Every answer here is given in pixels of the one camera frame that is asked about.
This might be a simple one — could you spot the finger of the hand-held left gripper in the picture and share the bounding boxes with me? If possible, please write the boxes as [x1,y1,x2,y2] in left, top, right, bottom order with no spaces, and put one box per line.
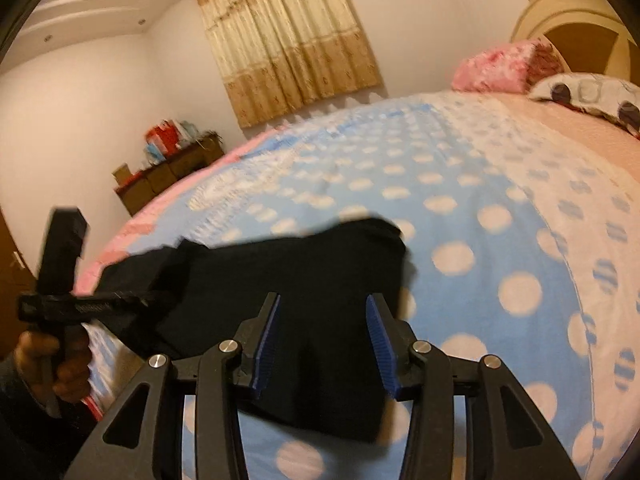
[117,287,181,313]

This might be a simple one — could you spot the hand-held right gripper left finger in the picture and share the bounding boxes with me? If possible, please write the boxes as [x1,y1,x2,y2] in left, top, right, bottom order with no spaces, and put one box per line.
[65,292,281,480]

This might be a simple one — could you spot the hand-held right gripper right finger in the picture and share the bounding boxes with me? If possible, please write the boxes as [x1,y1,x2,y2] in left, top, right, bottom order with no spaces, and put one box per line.
[365,294,583,480]

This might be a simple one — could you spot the black pants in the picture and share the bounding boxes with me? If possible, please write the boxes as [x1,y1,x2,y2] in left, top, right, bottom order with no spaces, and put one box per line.
[95,216,416,445]

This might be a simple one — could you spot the person's left forearm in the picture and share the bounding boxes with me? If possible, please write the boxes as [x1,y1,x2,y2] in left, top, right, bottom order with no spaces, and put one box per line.
[0,355,56,461]

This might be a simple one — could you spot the person's left hand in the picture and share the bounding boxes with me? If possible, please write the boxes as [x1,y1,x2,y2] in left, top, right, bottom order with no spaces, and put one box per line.
[14,332,94,406]

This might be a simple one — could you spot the brown wooden door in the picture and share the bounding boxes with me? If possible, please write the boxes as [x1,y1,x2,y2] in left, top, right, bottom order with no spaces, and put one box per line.
[0,207,26,281]

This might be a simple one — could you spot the brown wooden desk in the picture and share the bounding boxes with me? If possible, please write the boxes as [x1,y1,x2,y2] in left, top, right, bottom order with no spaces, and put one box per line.
[114,132,226,217]

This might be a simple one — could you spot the red gift bag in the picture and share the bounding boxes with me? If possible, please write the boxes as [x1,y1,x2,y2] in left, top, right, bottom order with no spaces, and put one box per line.
[145,121,183,153]

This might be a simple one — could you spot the bed with colourful sheet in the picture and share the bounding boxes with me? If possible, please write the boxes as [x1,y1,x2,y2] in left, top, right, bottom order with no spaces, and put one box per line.
[75,90,640,480]

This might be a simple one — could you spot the beige patterned window curtain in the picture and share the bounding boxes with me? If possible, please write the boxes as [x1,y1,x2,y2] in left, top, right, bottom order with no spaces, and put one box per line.
[186,0,387,129]

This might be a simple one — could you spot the folded pink floral blanket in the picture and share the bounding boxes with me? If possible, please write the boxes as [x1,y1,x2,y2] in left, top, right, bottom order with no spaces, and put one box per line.
[451,37,571,95]

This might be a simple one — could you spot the patterned grey white pillow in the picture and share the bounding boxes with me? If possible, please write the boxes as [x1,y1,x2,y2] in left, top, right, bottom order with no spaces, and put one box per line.
[527,72,640,138]

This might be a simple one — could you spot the cream and brown headboard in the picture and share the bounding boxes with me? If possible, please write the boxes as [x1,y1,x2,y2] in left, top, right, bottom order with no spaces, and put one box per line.
[510,0,640,86]

